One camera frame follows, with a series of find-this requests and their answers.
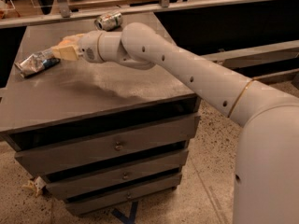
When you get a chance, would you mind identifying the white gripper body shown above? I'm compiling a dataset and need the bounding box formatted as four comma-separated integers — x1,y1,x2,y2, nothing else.
78,31,104,63

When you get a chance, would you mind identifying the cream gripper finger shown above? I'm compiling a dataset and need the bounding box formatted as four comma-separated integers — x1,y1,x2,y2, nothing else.
51,45,78,61
63,34,85,41

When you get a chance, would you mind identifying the orange fruit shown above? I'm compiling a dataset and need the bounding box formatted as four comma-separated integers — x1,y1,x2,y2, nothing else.
59,39,74,46

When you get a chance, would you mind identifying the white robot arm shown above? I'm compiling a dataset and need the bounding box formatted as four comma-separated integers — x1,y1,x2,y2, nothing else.
51,22,299,224

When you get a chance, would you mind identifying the green silver soda can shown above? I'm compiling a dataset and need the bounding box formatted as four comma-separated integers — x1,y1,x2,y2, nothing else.
94,11,123,31

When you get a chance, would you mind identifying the crushed redbull can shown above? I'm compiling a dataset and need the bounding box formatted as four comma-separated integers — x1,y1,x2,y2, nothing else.
15,49,60,78

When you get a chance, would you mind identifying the top grey drawer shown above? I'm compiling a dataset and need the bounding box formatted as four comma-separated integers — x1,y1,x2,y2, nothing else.
15,113,199,176

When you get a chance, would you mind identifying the grey drawer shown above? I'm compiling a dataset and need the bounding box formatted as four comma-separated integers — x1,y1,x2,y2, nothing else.
47,148,189,200
65,173,182,216
15,113,199,176

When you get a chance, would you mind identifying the middle grey drawer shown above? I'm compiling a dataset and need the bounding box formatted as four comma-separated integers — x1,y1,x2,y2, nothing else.
47,148,189,200

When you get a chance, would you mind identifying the crumpled paper scrap on floor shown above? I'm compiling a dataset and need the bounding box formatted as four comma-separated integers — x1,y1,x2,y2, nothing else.
22,176,46,197

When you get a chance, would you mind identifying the bottom grey drawer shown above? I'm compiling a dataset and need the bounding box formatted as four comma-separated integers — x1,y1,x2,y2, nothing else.
65,173,182,216

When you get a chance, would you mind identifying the blue tape on floor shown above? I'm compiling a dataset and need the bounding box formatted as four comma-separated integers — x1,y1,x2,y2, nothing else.
111,201,139,224

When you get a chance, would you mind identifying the grey metal railing frame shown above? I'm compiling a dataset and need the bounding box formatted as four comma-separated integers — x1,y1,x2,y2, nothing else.
0,0,299,86

